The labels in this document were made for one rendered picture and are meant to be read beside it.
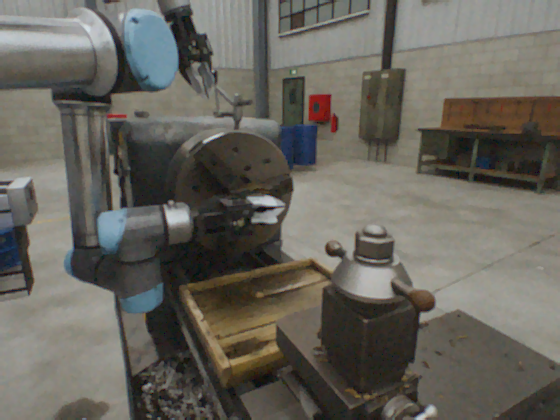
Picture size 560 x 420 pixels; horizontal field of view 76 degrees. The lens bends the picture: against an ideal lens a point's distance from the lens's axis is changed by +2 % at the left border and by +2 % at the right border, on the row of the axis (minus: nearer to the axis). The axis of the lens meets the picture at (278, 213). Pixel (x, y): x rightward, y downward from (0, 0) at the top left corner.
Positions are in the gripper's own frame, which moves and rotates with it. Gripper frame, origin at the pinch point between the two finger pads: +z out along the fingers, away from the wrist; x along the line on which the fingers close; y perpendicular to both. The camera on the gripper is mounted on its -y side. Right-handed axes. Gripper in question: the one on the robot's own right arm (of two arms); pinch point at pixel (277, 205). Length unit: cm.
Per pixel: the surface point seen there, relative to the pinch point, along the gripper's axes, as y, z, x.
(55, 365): -123, -69, -109
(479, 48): -405, 602, 114
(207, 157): -10.9, -12.1, 10.0
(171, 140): -30.4, -16.2, 12.2
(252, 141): -15.1, 0.5, 12.6
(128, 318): -60, -32, -55
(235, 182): -7.2, -7.0, 4.5
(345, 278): 42.8, -13.7, 5.3
